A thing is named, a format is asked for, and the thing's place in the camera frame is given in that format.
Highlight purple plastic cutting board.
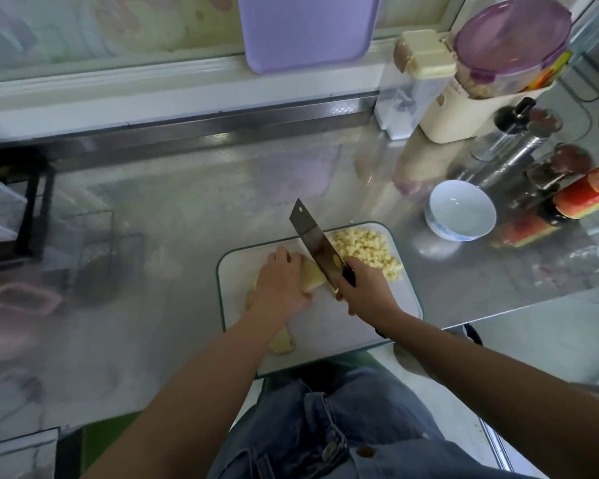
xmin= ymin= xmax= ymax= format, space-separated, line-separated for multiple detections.
xmin=236 ymin=0 xmax=383 ymax=76

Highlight clear plastic bottle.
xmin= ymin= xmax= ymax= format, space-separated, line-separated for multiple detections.
xmin=539 ymin=234 xmax=599 ymax=290

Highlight person's left forearm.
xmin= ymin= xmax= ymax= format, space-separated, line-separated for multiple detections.
xmin=80 ymin=309 xmax=286 ymax=479

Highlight person's right hand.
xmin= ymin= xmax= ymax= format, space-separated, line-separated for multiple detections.
xmin=334 ymin=257 xmax=409 ymax=330

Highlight pile of diced potato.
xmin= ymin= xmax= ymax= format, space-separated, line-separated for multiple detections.
xmin=329 ymin=226 xmax=405 ymax=283

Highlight person's blue jeans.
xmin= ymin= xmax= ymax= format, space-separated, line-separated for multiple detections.
xmin=208 ymin=364 xmax=540 ymax=479

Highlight green mat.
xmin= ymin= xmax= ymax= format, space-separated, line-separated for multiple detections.
xmin=80 ymin=412 xmax=141 ymax=467

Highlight glass jar red lid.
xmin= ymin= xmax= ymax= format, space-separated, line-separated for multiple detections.
xmin=527 ymin=143 xmax=594 ymax=194

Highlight sauce bottle red label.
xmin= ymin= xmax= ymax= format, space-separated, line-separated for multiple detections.
xmin=537 ymin=159 xmax=599 ymax=230

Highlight clear container cream lid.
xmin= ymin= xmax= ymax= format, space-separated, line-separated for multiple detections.
xmin=373 ymin=31 xmax=459 ymax=142

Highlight clear plastic storage box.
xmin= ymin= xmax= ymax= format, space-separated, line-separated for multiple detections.
xmin=0 ymin=169 xmax=29 ymax=245

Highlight person's left hand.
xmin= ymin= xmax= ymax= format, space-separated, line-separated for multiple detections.
xmin=250 ymin=246 xmax=313 ymax=323

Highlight purple lid food container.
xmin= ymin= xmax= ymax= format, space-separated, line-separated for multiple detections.
xmin=453 ymin=0 xmax=578 ymax=100

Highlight pile of yellow potato slices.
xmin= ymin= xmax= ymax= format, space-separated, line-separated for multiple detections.
xmin=244 ymin=274 xmax=298 ymax=356

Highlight white cutting board green rim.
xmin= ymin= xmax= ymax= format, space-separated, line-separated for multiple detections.
xmin=216 ymin=221 xmax=425 ymax=378

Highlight metal bowl with scraps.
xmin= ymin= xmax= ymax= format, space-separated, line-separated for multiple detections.
xmin=394 ymin=322 xmax=483 ymax=375

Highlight steel cleaver knife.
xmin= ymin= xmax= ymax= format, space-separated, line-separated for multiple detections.
xmin=288 ymin=198 xmax=357 ymax=289

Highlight person's right forearm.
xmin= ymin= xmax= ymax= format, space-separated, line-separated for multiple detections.
xmin=389 ymin=309 xmax=599 ymax=479

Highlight steel bin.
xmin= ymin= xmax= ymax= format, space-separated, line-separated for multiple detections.
xmin=0 ymin=426 xmax=61 ymax=479

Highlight black metal rack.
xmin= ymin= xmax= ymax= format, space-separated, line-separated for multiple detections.
xmin=0 ymin=154 xmax=56 ymax=267

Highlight white bowl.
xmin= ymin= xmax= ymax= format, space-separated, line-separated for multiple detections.
xmin=424 ymin=179 xmax=499 ymax=243

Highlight cream plastic canister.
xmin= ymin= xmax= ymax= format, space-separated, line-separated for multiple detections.
xmin=419 ymin=75 xmax=555 ymax=144

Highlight glass bottle black cap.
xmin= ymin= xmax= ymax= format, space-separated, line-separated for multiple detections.
xmin=471 ymin=97 xmax=536 ymax=162

